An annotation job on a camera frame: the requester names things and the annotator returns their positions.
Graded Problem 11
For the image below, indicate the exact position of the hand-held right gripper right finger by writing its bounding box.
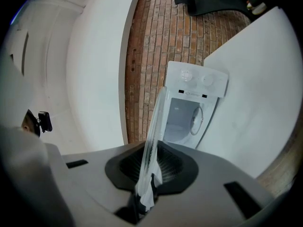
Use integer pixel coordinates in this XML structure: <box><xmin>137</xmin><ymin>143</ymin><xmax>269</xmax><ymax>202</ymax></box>
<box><xmin>142</xmin><ymin>140</ymin><xmax>276</xmax><ymax>227</ymax></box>

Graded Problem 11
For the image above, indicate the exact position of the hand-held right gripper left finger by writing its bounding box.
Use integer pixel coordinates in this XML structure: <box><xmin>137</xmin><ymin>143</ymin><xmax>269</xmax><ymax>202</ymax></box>
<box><xmin>45</xmin><ymin>140</ymin><xmax>146</xmax><ymax>227</ymax></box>

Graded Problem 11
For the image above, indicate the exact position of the white microwave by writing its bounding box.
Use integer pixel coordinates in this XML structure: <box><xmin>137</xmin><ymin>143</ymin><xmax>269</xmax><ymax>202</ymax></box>
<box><xmin>162</xmin><ymin>60</ymin><xmax>230</xmax><ymax>150</ymax></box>

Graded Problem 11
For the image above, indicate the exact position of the white microwave knob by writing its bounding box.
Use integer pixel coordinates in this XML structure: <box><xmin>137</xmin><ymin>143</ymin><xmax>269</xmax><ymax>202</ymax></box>
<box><xmin>180</xmin><ymin>69</ymin><xmax>193</xmax><ymax>83</ymax></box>
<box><xmin>202</xmin><ymin>74</ymin><xmax>215</xmax><ymax>87</ymax></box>

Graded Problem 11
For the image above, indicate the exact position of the white panelled door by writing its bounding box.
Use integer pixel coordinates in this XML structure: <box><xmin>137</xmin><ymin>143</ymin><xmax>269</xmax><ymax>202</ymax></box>
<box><xmin>7</xmin><ymin>0</ymin><xmax>89</xmax><ymax>151</ymax></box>

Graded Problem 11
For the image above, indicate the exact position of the white round container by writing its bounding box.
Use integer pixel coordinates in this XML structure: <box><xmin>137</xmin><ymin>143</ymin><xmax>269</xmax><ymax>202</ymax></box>
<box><xmin>251</xmin><ymin>2</ymin><xmax>268</xmax><ymax>15</ymax></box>

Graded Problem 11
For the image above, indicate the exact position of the microwave roller ring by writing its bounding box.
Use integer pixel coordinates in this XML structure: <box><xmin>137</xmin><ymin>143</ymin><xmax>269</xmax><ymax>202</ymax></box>
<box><xmin>190</xmin><ymin>105</ymin><xmax>204</xmax><ymax>136</ymax></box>

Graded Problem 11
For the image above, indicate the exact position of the black head camera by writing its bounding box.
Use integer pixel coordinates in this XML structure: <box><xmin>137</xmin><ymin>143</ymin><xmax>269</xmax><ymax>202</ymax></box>
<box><xmin>37</xmin><ymin>111</ymin><xmax>53</xmax><ymax>134</ymax></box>

